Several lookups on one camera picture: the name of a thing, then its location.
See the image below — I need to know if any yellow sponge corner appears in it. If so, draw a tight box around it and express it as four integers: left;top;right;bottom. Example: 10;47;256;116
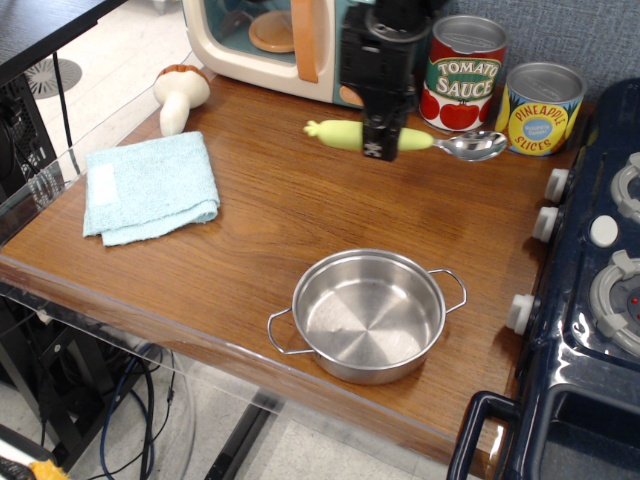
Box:
27;460;70;480

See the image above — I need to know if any black cable under table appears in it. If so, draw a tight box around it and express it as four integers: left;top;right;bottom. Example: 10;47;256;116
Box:
89;349;177;480

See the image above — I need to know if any toy microwave oven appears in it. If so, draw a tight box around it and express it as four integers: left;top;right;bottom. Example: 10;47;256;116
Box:
183;1;375;107

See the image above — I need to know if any dark blue toy stove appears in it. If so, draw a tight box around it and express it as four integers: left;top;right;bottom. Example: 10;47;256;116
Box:
448;79;639;479

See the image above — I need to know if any toy mushroom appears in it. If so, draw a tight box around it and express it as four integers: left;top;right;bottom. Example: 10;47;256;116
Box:
153;64;210;137

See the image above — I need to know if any stainless steel pot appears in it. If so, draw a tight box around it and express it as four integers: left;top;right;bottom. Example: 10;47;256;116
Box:
286;248;468;385

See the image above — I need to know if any spoon with yellow-green handle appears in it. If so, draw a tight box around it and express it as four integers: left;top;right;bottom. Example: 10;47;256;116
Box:
303;120;507;162

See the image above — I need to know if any white stove knob middle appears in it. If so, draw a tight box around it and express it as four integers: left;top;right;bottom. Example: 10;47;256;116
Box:
532;207;559;243

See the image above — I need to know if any white stove knob bottom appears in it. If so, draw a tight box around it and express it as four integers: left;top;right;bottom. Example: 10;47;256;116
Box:
505;294;534;335

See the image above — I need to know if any blue cable under table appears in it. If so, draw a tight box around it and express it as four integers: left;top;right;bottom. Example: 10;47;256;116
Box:
98;344;157;480

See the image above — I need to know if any white stove knob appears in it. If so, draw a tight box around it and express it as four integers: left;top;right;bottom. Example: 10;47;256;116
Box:
544;168;570;204
505;294;534;335
532;207;559;243

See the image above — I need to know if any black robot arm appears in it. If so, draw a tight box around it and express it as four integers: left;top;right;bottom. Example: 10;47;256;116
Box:
339;1;445;161

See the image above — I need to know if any light blue folded towel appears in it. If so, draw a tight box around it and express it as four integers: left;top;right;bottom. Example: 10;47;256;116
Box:
83;132;220;246

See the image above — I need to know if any white stove knob top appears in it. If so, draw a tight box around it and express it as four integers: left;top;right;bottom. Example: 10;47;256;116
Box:
544;168;570;204

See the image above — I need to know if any pineapple slices can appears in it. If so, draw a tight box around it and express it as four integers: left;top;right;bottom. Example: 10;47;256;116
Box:
495;62;587;157

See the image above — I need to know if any black computer case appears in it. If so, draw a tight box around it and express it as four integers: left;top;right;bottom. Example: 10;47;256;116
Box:
1;74;57;202

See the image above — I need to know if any tomato sauce can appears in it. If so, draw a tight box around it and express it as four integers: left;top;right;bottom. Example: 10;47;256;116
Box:
419;14;508;132

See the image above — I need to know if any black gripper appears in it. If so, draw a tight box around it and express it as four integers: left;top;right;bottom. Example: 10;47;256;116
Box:
339;7;420;162

